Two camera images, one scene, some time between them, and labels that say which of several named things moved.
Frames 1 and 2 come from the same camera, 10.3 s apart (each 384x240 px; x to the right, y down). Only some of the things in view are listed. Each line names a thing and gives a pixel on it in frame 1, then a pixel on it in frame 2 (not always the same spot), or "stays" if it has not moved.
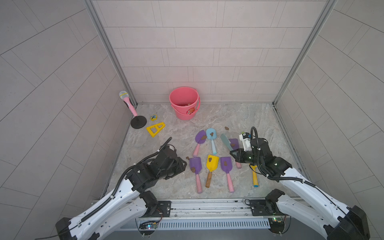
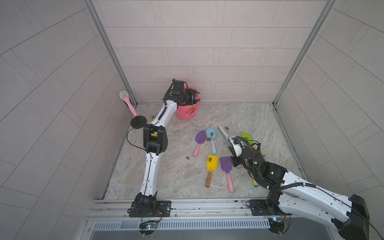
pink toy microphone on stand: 138,122 stays
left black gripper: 180,166 → 190,101
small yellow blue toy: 153,117 stays
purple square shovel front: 226,165 stays
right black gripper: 239,155 → 233,158
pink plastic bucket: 186,102 stays
